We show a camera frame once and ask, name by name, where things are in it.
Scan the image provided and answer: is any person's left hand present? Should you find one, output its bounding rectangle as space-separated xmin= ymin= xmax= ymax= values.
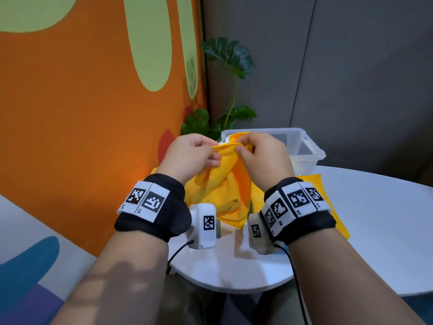
xmin=155 ymin=133 xmax=222 ymax=186

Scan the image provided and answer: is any person's right hand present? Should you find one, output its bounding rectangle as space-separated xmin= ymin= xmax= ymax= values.
xmin=235 ymin=131 xmax=295 ymax=193

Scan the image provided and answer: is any clear plastic storage box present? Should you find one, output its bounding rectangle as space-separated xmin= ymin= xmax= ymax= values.
xmin=220 ymin=127 xmax=327 ymax=176

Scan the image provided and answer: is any person's right forearm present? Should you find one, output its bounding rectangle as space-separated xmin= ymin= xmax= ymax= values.
xmin=289 ymin=228 xmax=427 ymax=325

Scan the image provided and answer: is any person's left forearm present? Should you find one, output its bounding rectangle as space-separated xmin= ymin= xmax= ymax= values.
xmin=51 ymin=230 xmax=170 ymax=325

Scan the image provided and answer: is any person's left leg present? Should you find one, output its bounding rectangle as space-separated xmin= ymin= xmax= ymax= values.
xmin=159 ymin=274 xmax=224 ymax=325

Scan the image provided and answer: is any person's leg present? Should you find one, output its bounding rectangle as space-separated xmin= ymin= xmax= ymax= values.
xmin=159 ymin=274 xmax=224 ymax=325
xmin=262 ymin=280 xmax=305 ymax=325

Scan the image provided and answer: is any person's right leg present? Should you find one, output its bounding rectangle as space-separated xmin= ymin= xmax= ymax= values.
xmin=262 ymin=280 xmax=305 ymax=325

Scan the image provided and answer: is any black left wristband with markers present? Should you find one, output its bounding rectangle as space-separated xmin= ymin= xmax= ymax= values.
xmin=114 ymin=173 xmax=193 ymax=243

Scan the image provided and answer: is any black wristband with markers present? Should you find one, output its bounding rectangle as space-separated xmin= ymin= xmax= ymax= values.
xmin=114 ymin=173 xmax=193 ymax=243
xmin=260 ymin=176 xmax=337 ymax=246

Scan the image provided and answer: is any black right wristband with markers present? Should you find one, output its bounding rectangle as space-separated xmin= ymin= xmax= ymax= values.
xmin=260 ymin=176 xmax=337 ymax=246

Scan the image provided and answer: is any green leafy plant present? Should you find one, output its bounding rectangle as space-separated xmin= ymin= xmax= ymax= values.
xmin=181 ymin=37 xmax=258 ymax=141

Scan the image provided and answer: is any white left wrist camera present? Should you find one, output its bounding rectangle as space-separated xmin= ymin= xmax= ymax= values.
xmin=188 ymin=203 xmax=221 ymax=250

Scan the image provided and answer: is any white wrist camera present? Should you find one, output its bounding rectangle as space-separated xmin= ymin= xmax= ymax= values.
xmin=249 ymin=213 xmax=276 ymax=255
xmin=188 ymin=203 xmax=221 ymax=250

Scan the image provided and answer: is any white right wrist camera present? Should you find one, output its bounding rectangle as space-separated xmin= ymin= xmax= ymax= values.
xmin=249 ymin=213 xmax=276 ymax=255

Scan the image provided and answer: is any black left camera cable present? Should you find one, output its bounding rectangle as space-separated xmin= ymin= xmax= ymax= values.
xmin=166 ymin=240 xmax=195 ymax=274

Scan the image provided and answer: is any black camera cable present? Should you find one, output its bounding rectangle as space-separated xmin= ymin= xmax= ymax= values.
xmin=273 ymin=244 xmax=309 ymax=325
xmin=166 ymin=240 xmax=195 ymax=274

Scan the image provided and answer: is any black right camera cable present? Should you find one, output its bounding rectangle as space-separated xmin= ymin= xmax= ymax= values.
xmin=273 ymin=244 xmax=309 ymax=325

